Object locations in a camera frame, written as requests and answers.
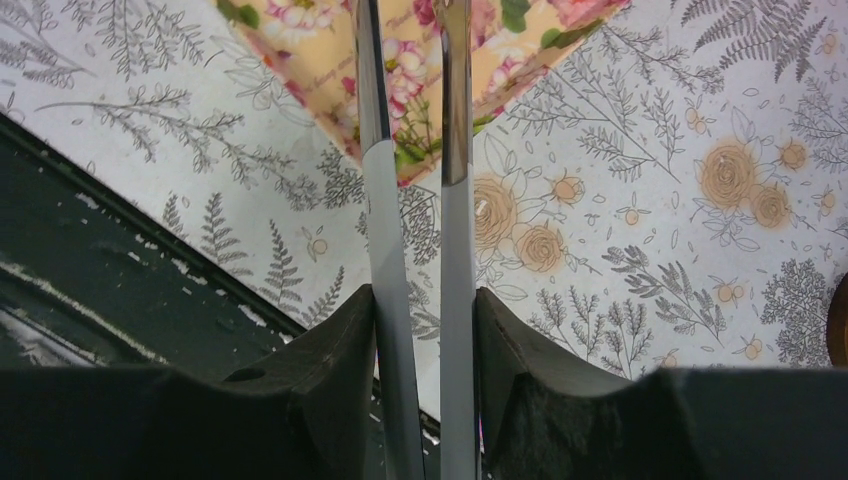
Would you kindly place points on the brown wooden saucer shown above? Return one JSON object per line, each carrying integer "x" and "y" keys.
{"x": 836, "y": 327}

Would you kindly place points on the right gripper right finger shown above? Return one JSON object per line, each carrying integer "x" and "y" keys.
{"x": 547, "y": 413}

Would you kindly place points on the metal tongs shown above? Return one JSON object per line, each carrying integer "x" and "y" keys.
{"x": 459, "y": 429}

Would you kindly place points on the floral dessert tray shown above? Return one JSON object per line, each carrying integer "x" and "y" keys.
{"x": 411, "y": 73}

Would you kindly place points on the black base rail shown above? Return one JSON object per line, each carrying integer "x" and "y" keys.
{"x": 116, "y": 338}

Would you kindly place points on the floral tablecloth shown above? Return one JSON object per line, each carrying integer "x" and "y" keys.
{"x": 656, "y": 183}

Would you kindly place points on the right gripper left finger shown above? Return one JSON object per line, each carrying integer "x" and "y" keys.
{"x": 305, "y": 407}

